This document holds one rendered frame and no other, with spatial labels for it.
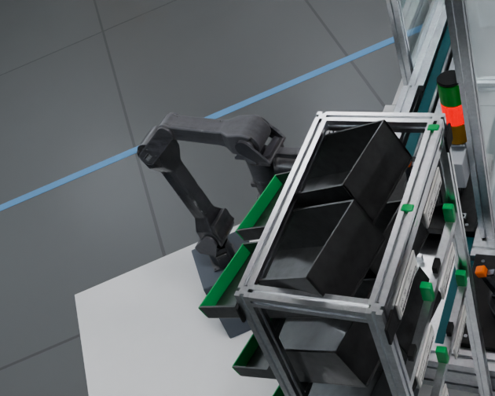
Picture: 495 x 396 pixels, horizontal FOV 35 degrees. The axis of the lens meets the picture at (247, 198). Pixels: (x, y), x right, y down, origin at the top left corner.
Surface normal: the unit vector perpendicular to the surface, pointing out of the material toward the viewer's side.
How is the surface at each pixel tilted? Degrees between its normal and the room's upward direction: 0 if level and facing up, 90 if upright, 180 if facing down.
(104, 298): 0
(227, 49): 0
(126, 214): 0
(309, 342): 25
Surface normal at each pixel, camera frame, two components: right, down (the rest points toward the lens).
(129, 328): -0.29, -0.69
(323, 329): -0.61, -0.70
